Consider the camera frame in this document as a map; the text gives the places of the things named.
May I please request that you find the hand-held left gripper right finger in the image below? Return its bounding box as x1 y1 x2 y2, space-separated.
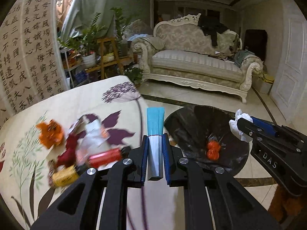
162 133 281 230

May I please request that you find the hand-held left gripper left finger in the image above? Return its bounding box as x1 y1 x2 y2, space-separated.
30 135 149 230

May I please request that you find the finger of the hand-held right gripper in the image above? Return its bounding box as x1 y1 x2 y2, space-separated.
252 117 283 136
237 118 280 147

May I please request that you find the white paper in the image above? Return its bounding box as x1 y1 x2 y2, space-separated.
229 109 254 142

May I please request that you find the red bottle with black cap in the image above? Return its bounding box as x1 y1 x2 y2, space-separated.
87 147 131 169

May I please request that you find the blue and white tube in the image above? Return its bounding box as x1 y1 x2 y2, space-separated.
147 107 165 181

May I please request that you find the round bin with black bag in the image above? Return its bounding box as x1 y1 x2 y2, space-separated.
164 105 250 178

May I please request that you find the white wrapper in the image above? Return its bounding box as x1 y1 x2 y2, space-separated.
69 116 109 160

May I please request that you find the dark red wrapper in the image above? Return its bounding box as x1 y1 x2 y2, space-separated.
56 134 83 168

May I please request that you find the gold yellow wrapper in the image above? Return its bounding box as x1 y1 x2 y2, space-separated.
51 165 79 188

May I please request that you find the orange wrapper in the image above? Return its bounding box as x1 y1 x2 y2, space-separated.
36 120 65 149

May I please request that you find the grey box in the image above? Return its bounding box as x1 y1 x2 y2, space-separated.
252 74 274 95

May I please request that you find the orange-red plastic wrapper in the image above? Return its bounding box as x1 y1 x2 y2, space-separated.
206 140 221 161

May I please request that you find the white door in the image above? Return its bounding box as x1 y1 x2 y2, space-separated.
271 12 307 125

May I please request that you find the teal cloth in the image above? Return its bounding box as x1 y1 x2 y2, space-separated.
234 50 255 66

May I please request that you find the ornate cream sofa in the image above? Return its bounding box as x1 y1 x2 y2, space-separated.
131 13 264 104

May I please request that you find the small leafy floor plant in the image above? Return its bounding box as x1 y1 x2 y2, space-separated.
123 66 144 85

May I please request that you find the black clothing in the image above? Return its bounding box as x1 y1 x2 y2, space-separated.
198 13 228 47

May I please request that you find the potted plant in white pot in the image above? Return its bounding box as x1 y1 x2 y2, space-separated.
59 13 108 69

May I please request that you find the wooden plant stand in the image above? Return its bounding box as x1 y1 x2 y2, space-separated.
85 37 135 79

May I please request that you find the white metal rack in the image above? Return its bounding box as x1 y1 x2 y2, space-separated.
59 48 84 89

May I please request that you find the ornate cream armchair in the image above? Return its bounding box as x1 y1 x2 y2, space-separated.
125 19 154 41

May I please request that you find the tall potted plant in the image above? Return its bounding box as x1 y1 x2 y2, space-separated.
109 7 132 57

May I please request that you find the grey-green curtain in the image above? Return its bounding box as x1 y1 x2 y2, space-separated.
56 0 144 41

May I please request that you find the calligraphy wall hanging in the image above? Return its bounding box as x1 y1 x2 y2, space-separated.
0 0 68 122

